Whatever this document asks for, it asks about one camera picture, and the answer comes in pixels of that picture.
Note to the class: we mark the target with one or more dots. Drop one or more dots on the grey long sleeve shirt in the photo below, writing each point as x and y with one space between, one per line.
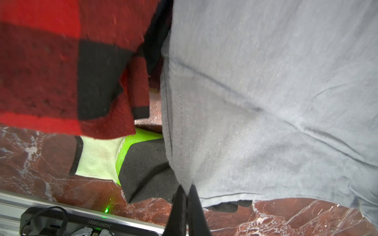
265 100

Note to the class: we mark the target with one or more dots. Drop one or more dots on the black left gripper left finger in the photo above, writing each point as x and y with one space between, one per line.
177 223

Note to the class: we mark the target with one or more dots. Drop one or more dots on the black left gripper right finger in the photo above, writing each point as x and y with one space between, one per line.
196 220

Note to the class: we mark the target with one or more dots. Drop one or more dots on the black green work glove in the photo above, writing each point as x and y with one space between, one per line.
137 163

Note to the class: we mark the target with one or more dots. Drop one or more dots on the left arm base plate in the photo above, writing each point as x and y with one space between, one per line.
56 221

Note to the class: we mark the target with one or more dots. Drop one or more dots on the red black plaid shirt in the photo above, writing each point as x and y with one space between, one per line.
80 67

